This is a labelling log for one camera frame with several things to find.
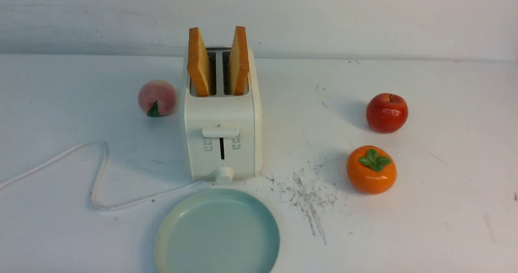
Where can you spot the light blue round plate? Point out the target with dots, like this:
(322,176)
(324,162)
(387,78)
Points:
(218,231)

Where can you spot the white two-slot toaster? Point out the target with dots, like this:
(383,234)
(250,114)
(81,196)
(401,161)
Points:
(222,133)

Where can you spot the pink peach with leaf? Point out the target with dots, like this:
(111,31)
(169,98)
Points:
(157,98)

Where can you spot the toast slice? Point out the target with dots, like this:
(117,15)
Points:
(198,64)
(238,66)

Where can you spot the red apple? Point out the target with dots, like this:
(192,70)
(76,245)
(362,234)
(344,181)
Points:
(386,113)

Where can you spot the orange persimmon with green leaf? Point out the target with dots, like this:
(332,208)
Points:
(371,170)

